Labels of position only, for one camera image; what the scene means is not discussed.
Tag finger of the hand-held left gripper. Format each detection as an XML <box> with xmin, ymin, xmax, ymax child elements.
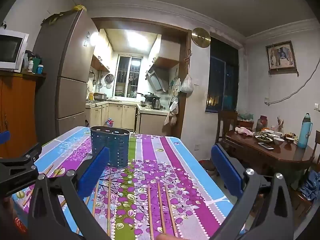
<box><xmin>0</xmin><ymin>142</ymin><xmax>42</xmax><ymax>198</ymax></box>
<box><xmin>0</xmin><ymin>131</ymin><xmax>11</xmax><ymax>146</ymax></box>

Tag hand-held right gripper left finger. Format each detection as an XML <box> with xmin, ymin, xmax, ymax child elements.
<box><xmin>27</xmin><ymin>146</ymin><xmax>110</xmax><ymax>240</ymax></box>

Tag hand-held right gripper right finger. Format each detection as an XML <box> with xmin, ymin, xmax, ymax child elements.
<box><xmin>211</xmin><ymin>144</ymin><xmax>293</xmax><ymax>240</ymax></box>

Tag blue perforated utensil holder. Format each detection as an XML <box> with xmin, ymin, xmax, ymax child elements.
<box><xmin>90</xmin><ymin>126</ymin><xmax>130</xmax><ymax>168</ymax></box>

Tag orange wooden cabinet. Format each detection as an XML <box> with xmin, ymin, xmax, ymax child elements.
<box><xmin>0</xmin><ymin>70</ymin><xmax>47</xmax><ymax>159</ymax></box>

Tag pink cloth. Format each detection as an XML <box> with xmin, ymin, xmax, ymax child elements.
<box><xmin>235</xmin><ymin>126</ymin><xmax>254</xmax><ymax>137</ymax></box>

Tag smartphone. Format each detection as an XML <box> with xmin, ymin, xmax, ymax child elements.
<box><xmin>257</xmin><ymin>142</ymin><xmax>275</xmax><ymax>151</ymax></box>

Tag purple floral striped tablecloth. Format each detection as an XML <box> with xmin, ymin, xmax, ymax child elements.
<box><xmin>11</xmin><ymin>126</ymin><xmax>234</xmax><ymax>240</ymax></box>

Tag wooden chair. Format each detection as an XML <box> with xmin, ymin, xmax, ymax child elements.
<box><xmin>216</xmin><ymin>110</ymin><xmax>239</xmax><ymax>144</ymax></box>

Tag plate of green vegetables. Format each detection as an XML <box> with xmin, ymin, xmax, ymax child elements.
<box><xmin>254</xmin><ymin>135</ymin><xmax>274</xmax><ymax>144</ymax></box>

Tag green plastic bag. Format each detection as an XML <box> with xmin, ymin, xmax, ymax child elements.
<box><xmin>237</xmin><ymin>112</ymin><xmax>254</xmax><ymax>122</ymax></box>

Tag red lid glass jar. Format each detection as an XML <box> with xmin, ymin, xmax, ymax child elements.
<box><xmin>255</xmin><ymin>115</ymin><xmax>268</xmax><ymax>132</ymax></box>

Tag beige kitchen base cabinets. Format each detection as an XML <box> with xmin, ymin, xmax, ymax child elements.
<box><xmin>85</xmin><ymin>102</ymin><xmax>169</xmax><ymax>136</ymax></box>

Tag dark wooden dining table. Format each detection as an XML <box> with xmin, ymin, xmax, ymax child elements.
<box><xmin>224</xmin><ymin>129</ymin><xmax>314</xmax><ymax>182</ymax></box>

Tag beige hanging bags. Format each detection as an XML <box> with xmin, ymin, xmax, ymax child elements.
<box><xmin>164</xmin><ymin>97</ymin><xmax>179</xmax><ymax>127</ymax></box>

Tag green box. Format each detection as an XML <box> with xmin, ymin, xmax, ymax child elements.
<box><xmin>31</xmin><ymin>57</ymin><xmax>42</xmax><ymax>73</ymax></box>

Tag blue clothing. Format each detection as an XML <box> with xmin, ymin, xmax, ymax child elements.
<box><xmin>298</xmin><ymin>169</ymin><xmax>320</xmax><ymax>202</ymax></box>

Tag blue thermos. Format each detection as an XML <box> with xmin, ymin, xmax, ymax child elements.
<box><xmin>297</xmin><ymin>112</ymin><xmax>313</xmax><ymax>149</ymax></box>

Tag white microwave oven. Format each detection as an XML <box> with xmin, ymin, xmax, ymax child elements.
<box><xmin>0</xmin><ymin>29</ymin><xmax>29</xmax><ymax>72</ymax></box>

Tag dark window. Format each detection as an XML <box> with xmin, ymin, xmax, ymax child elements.
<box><xmin>205</xmin><ymin>37</ymin><xmax>239</xmax><ymax>113</ymax></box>

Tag black wok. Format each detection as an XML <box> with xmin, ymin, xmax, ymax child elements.
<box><xmin>136</xmin><ymin>92</ymin><xmax>162</xmax><ymax>101</ymax></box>

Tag white plastic bag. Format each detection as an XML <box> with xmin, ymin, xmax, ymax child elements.
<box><xmin>180</xmin><ymin>74</ymin><xmax>194</xmax><ymax>94</ymax></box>

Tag silver refrigerator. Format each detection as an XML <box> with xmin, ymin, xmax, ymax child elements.
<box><xmin>32</xmin><ymin>9</ymin><xmax>100</xmax><ymax>145</ymax></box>

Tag barred kitchen window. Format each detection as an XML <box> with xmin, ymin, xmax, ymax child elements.
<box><xmin>114</xmin><ymin>55</ymin><xmax>143</xmax><ymax>98</ymax></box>

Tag steel range hood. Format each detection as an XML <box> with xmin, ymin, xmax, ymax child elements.
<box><xmin>145</xmin><ymin>66</ymin><xmax>169</xmax><ymax>93</ymax></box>

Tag framed elephant picture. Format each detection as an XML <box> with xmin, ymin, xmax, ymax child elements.
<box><xmin>265</xmin><ymin>40</ymin><xmax>298</xmax><ymax>72</ymax></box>

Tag green patterned cloth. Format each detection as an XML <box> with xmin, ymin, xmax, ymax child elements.
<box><xmin>47</xmin><ymin>11</ymin><xmax>66</xmax><ymax>26</ymax></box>

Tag kitchen ceiling light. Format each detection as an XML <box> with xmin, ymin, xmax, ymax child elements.
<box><xmin>127</xmin><ymin>31</ymin><xmax>148</xmax><ymax>51</ymax></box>

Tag wooden door frame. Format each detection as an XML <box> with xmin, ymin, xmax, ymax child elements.
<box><xmin>91</xmin><ymin>17</ymin><xmax>192</xmax><ymax>139</ymax></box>

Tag white wall cable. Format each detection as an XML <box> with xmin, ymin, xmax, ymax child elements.
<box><xmin>264</xmin><ymin>66</ymin><xmax>320</xmax><ymax>106</ymax></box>

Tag narrow kitchen wall cabinet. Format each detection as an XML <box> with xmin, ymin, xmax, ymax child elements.
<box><xmin>91</xmin><ymin>29</ymin><xmax>113</xmax><ymax>72</ymax></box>

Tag wide kitchen wall cabinet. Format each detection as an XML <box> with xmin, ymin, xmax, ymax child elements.
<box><xmin>148</xmin><ymin>34</ymin><xmax>181</xmax><ymax>69</ymax></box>

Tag gold wall clock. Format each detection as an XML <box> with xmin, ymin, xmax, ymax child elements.
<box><xmin>191</xmin><ymin>27</ymin><xmax>211</xmax><ymax>48</ymax></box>

